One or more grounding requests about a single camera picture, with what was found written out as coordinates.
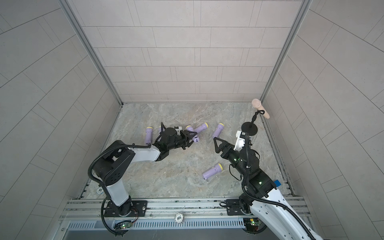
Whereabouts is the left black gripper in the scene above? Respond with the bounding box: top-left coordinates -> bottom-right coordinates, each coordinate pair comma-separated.
166,130 -> 198,151

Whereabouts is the purple flashlight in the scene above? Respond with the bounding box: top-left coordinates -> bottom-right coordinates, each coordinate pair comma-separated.
145,127 -> 153,146
202,163 -> 223,180
194,123 -> 209,133
212,123 -> 224,138
186,126 -> 200,143

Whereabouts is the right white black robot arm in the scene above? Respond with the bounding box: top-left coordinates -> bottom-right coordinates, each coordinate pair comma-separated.
214,132 -> 321,240

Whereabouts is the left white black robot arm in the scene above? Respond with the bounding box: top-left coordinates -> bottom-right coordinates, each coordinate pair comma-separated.
88,124 -> 198,217

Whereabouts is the beige microphone on stand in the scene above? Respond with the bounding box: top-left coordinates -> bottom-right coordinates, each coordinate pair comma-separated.
252,99 -> 270,119

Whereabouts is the blue tape piece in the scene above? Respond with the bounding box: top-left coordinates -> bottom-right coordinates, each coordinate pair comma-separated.
274,180 -> 282,188

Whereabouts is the right circuit board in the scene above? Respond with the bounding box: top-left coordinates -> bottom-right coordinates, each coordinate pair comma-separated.
243,218 -> 262,233

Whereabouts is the white round floor sticker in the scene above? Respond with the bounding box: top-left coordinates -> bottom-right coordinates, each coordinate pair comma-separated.
97,187 -> 104,194

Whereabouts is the left green circuit board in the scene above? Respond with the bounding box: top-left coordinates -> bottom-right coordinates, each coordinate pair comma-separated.
114,220 -> 135,231

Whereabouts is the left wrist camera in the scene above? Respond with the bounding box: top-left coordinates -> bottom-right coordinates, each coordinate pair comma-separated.
174,127 -> 183,136

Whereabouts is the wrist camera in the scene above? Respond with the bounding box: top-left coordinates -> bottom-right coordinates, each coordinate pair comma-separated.
174,127 -> 183,136
234,131 -> 247,151

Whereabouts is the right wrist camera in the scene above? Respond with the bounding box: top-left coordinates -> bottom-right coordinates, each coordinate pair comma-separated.
234,131 -> 247,151

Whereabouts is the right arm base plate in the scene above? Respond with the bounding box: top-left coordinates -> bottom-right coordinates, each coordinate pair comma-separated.
220,199 -> 252,216

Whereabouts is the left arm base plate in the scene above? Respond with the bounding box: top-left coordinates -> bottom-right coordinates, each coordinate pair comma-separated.
104,200 -> 148,218

